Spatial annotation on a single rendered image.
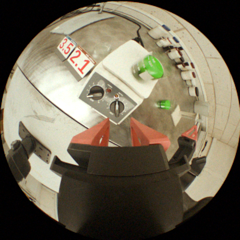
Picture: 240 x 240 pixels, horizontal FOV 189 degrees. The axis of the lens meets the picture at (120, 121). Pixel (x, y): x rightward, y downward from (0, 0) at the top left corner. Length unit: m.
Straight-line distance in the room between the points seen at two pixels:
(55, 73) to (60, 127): 0.16
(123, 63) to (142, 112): 0.17
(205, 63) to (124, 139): 0.70
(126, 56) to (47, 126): 0.27
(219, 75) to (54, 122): 0.90
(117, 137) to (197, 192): 1.45
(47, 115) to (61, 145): 0.10
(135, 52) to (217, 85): 0.69
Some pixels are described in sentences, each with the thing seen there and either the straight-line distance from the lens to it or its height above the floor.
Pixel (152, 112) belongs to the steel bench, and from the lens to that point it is 0.31.
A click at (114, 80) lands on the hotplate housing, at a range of 0.17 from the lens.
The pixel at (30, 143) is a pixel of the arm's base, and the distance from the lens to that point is 0.31.
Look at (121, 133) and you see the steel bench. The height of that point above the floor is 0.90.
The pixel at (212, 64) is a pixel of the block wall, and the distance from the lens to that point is 0.68.
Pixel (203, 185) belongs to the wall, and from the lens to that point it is 1.50.
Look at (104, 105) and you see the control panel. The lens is 0.19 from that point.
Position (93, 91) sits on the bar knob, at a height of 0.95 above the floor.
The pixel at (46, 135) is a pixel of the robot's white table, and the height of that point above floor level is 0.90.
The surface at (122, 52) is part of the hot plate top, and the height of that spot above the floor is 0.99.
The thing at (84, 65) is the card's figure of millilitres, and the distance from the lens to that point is 0.23.
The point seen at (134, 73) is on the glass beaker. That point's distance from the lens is 0.15.
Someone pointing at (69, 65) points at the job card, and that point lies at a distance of 0.26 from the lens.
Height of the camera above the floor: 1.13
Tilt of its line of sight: 66 degrees down
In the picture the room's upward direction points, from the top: 120 degrees clockwise
